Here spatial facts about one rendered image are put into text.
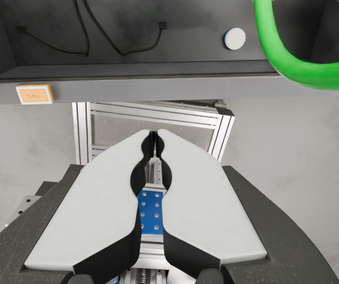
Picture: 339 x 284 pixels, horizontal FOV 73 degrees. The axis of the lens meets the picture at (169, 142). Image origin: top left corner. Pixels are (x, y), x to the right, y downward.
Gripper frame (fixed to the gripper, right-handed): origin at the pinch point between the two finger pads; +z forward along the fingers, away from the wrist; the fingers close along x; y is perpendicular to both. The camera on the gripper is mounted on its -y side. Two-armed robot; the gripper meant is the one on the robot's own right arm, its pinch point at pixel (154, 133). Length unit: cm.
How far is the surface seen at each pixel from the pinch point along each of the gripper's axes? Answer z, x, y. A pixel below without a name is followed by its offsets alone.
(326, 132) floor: 122, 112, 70
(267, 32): 8.6, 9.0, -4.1
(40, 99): 25.7, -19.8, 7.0
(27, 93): 25.6, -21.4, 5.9
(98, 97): 26.9, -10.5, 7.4
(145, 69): 33.7, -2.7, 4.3
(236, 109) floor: 122, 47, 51
